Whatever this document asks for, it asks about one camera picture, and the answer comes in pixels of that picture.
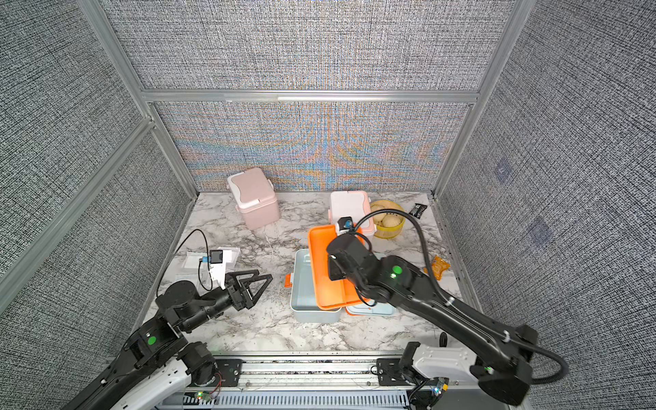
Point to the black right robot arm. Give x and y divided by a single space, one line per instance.
502 367

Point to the orange tray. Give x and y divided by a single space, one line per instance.
329 294

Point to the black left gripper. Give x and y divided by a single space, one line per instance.
245 300

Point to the orange small object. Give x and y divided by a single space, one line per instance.
438 267

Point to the yellow bamboo steamer basket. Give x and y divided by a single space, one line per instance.
386 233

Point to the aluminium front rail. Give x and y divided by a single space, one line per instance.
331 380

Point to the pink first aid box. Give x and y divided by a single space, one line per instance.
256 198

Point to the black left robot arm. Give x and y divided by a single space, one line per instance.
157 360

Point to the small black wrapper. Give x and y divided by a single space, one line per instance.
418 210

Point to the white gauze packet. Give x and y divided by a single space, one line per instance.
193 259
229 255

